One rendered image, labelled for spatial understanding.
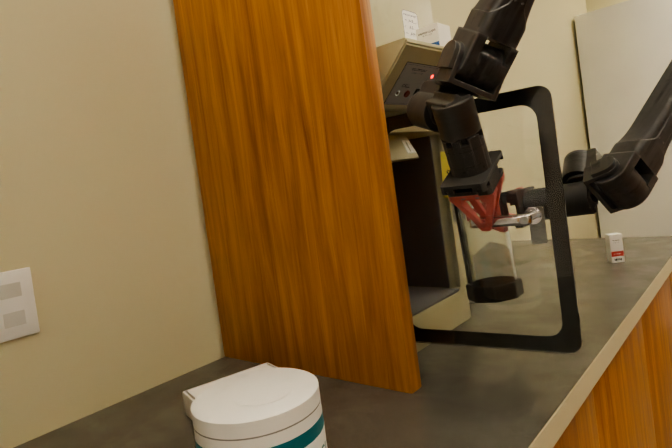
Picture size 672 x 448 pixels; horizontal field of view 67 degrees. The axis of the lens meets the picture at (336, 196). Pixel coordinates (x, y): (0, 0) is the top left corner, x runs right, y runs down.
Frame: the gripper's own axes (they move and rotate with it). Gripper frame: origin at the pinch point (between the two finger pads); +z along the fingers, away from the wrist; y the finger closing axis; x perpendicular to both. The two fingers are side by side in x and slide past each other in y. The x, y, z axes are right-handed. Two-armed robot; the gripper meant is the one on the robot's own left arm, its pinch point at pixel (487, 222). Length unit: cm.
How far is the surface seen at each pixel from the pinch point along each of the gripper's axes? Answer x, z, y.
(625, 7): -4, 42, -326
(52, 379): -68, 3, 39
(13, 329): -68, -8, 39
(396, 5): -21, -30, -37
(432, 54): -10.6, -21.6, -23.3
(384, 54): -15.2, -25.4, -14.8
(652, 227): -3, 174, -267
